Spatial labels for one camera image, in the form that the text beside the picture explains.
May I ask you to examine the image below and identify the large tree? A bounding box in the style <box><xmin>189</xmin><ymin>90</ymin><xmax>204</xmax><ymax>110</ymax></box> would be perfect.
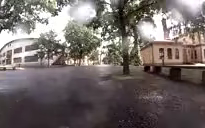
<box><xmin>86</xmin><ymin>0</ymin><xmax>168</xmax><ymax>76</ymax></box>

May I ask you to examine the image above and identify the wet grey paved ground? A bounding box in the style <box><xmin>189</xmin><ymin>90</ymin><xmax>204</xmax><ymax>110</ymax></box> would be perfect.
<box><xmin>0</xmin><ymin>64</ymin><xmax>205</xmax><ymax>128</ymax></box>

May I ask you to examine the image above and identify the yellow building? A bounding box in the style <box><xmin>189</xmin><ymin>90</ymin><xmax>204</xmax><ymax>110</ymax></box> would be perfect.
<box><xmin>139</xmin><ymin>31</ymin><xmax>205</xmax><ymax>66</ymax></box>

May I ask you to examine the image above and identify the small green tree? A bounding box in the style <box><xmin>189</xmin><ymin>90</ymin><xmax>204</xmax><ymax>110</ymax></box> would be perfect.
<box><xmin>34</xmin><ymin>30</ymin><xmax>66</xmax><ymax>68</ymax></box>

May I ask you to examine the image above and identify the overhanging leafy tree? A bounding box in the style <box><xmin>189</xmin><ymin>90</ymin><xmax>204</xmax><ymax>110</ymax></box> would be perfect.
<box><xmin>0</xmin><ymin>0</ymin><xmax>71</xmax><ymax>51</ymax></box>

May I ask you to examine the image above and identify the white curved building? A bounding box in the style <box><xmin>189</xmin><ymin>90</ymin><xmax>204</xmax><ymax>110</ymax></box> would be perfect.
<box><xmin>0</xmin><ymin>37</ymin><xmax>51</xmax><ymax>68</ymax></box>

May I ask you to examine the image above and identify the dark leafy tree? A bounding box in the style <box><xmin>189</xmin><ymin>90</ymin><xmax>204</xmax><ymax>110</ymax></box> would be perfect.
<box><xmin>186</xmin><ymin>0</ymin><xmax>205</xmax><ymax>44</ymax></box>

